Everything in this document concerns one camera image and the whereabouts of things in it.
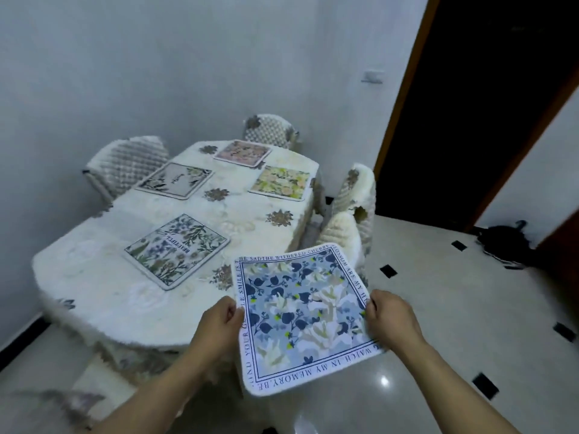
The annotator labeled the chair with quilted white cover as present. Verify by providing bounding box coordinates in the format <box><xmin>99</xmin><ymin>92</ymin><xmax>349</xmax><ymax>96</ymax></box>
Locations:
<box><xmin>83</xmin><ymin>136</ymin><xmax>170</xmax><ymax>205</ymax></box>
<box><xmin>315</xmin><ymin>212</ymin><xmax>362</xmax><ymax>272</ymax></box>
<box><xmin>332</xmin><ymin>163</ymin><xmax>377</xmax><ymax>263</ymax></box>
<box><xmin>243</xmin><ymin>114</ymin><xmax>300</xmax><ymax>153</ymax></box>

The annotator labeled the person's left forearm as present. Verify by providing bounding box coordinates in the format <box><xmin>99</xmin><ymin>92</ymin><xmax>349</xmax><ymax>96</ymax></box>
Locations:
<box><xmin>88</xmin><ymin>345</ymin><xmax>222</xmax><ymax>434</ymax></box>

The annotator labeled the brown wooden door frame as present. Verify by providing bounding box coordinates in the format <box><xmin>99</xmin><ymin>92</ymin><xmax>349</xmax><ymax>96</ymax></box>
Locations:
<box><xmin>370</xmin><ymin>0</ymin><xmax>579</xmax><ymax>231</ymax></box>

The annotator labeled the pink floral placemat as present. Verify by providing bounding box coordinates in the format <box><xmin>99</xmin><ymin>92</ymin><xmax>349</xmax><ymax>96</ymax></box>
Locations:
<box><xmin>213</xmin><ymin>139</ymin><xmax>272</xmax><ymax>168</ymax></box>

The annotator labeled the black bag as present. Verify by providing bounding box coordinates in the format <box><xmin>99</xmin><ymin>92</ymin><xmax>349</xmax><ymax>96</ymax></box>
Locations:
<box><xmin>475</xmin><ymin>220</ymin><xmax>539</xmax><ymax>270</ymax></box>

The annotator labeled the person's right hand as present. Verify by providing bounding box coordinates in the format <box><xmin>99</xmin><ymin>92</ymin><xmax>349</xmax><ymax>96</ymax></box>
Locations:
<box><xmin>363</xmin><ymin>289</ymin><xmax>428</xmax><ymax>355</ymax></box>

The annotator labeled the person's left hand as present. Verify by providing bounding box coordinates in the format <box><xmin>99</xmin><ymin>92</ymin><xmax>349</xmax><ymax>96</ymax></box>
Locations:
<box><xmin>189</xmin><ymin>296</ymin><xmax>245</xmax><ymax>368</ymax></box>

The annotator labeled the person's right forearm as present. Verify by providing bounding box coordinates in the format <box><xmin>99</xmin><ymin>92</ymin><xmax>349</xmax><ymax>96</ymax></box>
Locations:
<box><xmin>398</xmin><ymin>341</ymin><xmax>521</xmax><ymax>434</ymax></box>

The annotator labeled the green blue floral placemat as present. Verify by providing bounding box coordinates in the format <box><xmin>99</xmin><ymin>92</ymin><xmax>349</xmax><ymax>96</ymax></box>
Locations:
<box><xmin>124</xmin><ymin>214</ymin><xmax>230</xmax><ymax>291</ymax></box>

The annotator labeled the grey floral placemat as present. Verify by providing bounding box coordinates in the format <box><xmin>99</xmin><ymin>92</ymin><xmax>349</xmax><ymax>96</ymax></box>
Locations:
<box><xmin>135</xmin><ymin>162</ymin><xmax>213</xmax><ymax>201</ymax></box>

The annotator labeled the white embroidered tablecloth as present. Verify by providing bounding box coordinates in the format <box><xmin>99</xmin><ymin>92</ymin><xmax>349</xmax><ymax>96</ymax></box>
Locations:
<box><xmin>32</xmin><ymin>141</ymin><xmax>320</xmax><ymax>389</ymax></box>

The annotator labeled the blue floral square placemat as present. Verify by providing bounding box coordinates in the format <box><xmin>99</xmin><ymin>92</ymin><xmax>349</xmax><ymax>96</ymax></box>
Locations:
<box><xmin>230</xmin><ymin>242</ymin><xmax>385</xmax><ymax>398</ymax></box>

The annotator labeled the yellow floral placemat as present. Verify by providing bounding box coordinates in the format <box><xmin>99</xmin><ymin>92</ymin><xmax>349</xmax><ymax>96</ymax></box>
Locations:
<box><xmin>248</xmin><ymin>165</ymin><xmax>312</xmax><ymax>202</ymax></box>

